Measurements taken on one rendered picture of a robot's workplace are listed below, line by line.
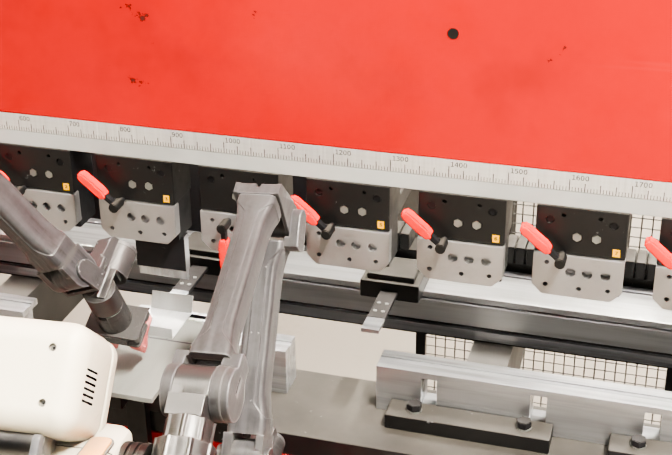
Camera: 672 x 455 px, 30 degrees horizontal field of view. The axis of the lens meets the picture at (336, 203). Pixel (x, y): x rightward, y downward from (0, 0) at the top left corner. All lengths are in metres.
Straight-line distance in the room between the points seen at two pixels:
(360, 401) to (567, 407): 0.39
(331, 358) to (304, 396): 1.73
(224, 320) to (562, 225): 0.61
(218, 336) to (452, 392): 0.64
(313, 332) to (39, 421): 2.68
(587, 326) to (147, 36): 1.02
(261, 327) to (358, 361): 2.14
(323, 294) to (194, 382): 0.88
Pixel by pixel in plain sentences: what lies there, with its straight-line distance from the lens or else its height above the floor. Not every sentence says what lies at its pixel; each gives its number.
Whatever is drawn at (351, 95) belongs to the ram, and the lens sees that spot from 2.09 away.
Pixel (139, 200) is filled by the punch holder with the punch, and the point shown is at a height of 1.26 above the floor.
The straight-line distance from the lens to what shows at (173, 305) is 2.46.
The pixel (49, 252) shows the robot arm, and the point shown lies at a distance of 2.07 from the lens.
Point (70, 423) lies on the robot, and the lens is 1.67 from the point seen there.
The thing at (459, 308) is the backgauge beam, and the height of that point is 0.96.
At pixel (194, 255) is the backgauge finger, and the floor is 1.02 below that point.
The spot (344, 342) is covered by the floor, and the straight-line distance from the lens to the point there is 4.23.
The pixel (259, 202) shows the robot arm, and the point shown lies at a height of 1.39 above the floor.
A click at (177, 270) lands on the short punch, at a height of 1.10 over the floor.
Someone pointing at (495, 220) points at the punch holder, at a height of 1.30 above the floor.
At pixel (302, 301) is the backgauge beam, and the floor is 0.92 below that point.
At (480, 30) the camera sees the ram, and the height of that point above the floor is 1.63.
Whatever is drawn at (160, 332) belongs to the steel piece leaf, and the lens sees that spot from 2.37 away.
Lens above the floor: 2.24
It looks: 26 degrees down
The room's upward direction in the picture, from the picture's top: 1 degrees counter-clockwise
